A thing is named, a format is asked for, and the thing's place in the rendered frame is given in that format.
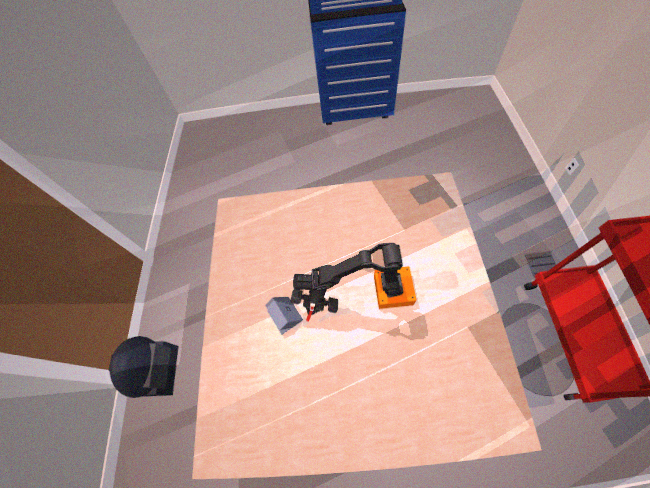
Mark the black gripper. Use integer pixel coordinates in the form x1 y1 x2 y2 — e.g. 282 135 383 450
290 289 339 316

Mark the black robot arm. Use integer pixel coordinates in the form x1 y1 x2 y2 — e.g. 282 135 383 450
293 242 404 299

